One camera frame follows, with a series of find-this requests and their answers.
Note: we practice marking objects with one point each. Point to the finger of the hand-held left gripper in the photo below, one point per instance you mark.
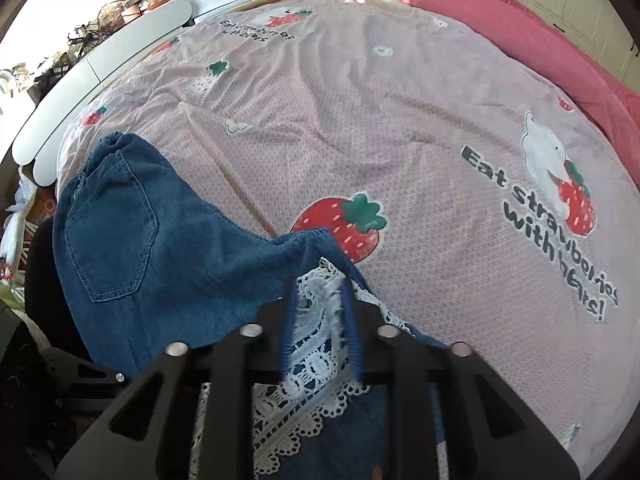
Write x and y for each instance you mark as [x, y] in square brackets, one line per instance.
[95, 375]

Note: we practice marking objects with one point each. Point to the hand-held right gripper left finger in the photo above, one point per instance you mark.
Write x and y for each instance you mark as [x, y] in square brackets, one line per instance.
[291, 332]

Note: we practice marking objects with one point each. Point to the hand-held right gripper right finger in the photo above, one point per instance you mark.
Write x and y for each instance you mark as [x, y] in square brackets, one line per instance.
[350, 332]

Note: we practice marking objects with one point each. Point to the blue denim pants lace trim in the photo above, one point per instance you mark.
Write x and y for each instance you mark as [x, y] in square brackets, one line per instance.
[125, 240]

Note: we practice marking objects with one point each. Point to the person's dark clothing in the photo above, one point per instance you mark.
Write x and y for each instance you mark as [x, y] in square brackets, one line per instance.
[45, 280]

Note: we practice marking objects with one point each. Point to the pink strawberry printed bed sheet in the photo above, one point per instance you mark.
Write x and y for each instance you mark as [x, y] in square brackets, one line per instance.
[400, 135]

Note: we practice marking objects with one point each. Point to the white rounded footboard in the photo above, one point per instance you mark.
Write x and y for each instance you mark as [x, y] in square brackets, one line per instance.
[110, 70]

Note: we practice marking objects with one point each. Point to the pink comforter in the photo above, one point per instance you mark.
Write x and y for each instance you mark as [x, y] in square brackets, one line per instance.
[525, 35]

